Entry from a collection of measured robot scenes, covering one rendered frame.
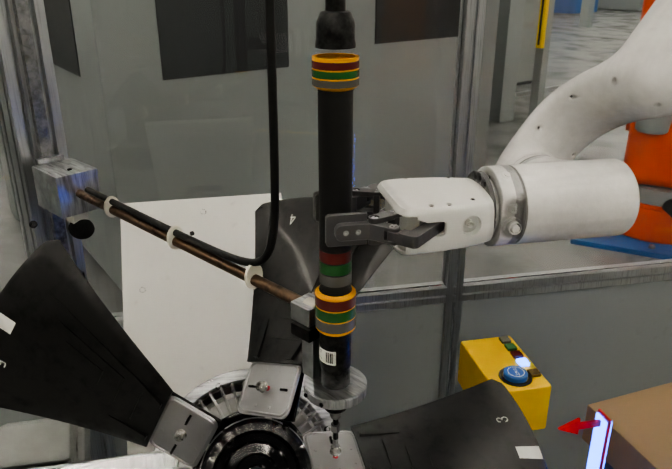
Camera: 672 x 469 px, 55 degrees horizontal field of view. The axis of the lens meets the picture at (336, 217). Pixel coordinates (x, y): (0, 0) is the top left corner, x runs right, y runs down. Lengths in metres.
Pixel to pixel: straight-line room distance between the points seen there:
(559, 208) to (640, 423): 0.64
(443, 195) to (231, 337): 0.49
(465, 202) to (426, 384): 1.11
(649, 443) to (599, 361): 0.71
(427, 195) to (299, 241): 0.26
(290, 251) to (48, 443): 0.40
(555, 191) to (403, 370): 1.05
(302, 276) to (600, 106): 0.40
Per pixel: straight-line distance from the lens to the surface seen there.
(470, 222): 0.64
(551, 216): 0.69
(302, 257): 0.84
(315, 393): 0.73
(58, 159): 1.21
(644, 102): 0.73
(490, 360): 1.20
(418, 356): 1.66
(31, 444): 0.97
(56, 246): 0.79
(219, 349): 1.03
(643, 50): 0.73
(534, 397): 1.16
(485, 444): 0.86
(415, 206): 0.62
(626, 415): 1.26
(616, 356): 1.93
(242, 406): 0.83
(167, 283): 1.05
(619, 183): 0.73
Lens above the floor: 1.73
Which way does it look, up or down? 22 degrees down
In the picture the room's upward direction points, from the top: straight up
